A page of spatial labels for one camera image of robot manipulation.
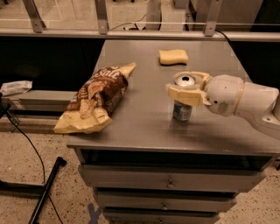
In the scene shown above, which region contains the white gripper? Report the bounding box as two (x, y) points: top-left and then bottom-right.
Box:
(165, 72), (244, 116)

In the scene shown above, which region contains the silver blue redbull can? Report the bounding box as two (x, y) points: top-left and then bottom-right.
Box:
(173, 73), (195, 122)

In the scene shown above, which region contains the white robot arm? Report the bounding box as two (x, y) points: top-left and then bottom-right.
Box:
(165, 72), (280, 139)

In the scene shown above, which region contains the yellow sponge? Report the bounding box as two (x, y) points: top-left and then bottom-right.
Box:
(159, 49), (188, 66)

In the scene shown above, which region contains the grey drawer cabinet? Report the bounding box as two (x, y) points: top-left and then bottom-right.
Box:
(66, 38), (280, 224)

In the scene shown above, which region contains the brown chips bag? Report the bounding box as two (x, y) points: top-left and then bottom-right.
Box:
(53, 62), (137, 134)

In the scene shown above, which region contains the top grey drawer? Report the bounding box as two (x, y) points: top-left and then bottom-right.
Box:
(79, 164), (265, 193)

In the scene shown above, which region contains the grey drawer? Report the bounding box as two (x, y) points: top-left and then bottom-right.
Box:
(79, 164), (265, 193)
(97, 191), (237, 213)
(103, 208), (220, 224)

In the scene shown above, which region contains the middle grey drawer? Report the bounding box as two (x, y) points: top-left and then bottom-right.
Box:
(97, 191), (237, 213)

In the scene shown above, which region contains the bottom grey drawer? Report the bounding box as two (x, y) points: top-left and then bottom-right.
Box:
(103, 208), (220, 224)

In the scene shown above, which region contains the white plastic packet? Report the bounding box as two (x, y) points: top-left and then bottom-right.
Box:
(1, 80), (32, 96)

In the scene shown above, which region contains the black stand leg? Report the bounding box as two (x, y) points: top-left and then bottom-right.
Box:
(0, 157), (67, 224)

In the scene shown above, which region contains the black cable behind table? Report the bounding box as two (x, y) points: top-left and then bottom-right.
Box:
(215, 30), (237, 53)

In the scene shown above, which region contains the metal railing frame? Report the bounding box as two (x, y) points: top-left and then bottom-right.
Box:
(0, 0), (280, 42)

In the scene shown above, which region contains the black floor cable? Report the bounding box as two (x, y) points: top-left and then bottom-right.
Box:
(0, 101), (65, 224)

